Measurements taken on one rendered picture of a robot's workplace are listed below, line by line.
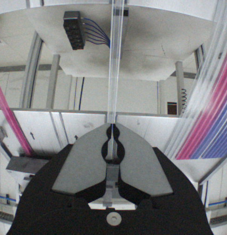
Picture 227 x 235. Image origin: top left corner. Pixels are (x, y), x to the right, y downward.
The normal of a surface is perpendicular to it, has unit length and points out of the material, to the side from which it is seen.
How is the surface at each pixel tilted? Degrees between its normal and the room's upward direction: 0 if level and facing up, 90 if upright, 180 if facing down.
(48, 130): 43
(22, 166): 133
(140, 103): 90
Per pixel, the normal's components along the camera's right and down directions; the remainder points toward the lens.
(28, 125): 0.00, 0.65
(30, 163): 0.05, -0.76
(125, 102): 0.04, -0.11
